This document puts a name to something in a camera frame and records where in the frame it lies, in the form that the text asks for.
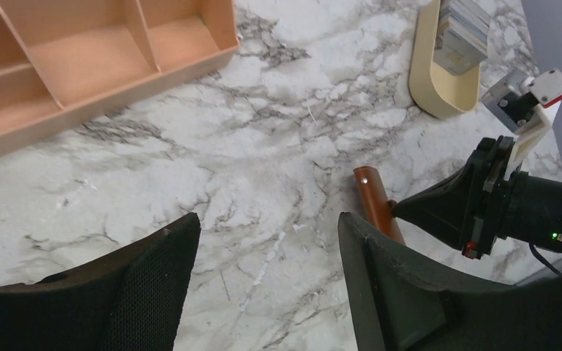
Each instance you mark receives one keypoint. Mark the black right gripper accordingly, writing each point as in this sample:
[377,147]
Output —
[465,210]

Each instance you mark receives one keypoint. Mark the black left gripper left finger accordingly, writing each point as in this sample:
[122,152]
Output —
[129,299]

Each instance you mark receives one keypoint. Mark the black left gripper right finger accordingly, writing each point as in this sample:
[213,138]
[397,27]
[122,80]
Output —
[403,300]

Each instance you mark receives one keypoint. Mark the brown leather card holder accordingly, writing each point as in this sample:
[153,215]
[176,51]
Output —
[376,203]

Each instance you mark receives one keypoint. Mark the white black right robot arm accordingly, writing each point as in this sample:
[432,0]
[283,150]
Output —
[533,212]

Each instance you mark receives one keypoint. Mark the beige oval card tray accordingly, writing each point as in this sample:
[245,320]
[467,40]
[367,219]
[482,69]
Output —
[435,90]

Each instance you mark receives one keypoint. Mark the orange plastic desk organizer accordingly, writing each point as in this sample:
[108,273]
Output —
[63,63]

